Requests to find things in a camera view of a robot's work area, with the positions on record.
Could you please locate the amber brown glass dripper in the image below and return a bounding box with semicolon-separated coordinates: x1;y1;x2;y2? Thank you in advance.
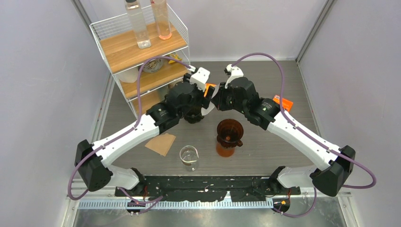
217;119;244;148

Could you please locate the white paper coffee filter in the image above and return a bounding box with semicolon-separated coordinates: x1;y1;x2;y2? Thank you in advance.
200;99;215;116

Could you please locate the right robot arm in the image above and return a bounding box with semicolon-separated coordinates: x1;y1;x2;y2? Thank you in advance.
211;77;356;197

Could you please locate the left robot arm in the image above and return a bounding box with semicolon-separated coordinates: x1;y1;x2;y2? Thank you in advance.
74;68;213;196

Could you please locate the dark green glass dripper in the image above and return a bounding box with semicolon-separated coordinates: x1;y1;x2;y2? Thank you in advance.
184;107;204;124

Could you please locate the brown paper coffee filter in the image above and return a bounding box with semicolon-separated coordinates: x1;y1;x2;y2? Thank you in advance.
145;133;176;157

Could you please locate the orange sponge box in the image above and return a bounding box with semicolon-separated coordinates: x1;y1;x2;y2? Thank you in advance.
204;83;217;97

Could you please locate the yellow snack bag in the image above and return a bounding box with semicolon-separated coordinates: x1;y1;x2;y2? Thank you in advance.
168;52;182;64

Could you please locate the cartoon printed round tin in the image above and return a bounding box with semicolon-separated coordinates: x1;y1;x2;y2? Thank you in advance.
138;59;165;73

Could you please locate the orange photo printed package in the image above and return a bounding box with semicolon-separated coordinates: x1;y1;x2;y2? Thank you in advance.
273;95;294;112

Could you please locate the amber glass carafe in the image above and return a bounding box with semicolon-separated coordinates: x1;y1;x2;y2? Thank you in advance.
216;143;235;157

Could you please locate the clear glass carafe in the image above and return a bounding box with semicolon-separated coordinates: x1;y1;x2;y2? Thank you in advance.
179;145;199;172

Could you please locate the white cup on shelf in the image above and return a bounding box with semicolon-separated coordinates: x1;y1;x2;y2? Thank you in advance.
117;66;140;83

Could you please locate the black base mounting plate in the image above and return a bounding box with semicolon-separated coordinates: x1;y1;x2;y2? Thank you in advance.
127;175;301;202

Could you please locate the pink tinted tall bottle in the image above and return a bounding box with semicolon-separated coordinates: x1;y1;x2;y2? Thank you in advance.
150;0;172;40

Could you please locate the clear tall bottle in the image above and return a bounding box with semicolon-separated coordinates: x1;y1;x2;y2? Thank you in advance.
125;0;151;49

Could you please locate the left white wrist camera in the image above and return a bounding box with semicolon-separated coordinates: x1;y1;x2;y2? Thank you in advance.
189;65;210;92

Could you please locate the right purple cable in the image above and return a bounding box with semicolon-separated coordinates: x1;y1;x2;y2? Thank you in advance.
232;52;377;218

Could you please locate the purple cable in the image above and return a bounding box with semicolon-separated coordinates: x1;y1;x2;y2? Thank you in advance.
232;52;377;218
67;56;196;215

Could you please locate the white wire wooden shelf rack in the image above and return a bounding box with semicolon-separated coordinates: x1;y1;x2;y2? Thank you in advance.
90;6;191;115

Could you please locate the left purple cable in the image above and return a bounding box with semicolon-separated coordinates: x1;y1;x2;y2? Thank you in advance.
67;56;196;215

